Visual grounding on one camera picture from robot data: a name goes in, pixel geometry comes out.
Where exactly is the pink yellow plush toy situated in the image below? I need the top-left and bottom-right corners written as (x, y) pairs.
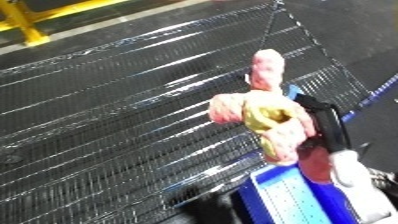
top-left (206, 48), bottom-right (335, 185)

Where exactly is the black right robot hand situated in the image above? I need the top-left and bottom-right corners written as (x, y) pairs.
top-left (291, 93), bottom-right (354, 155)

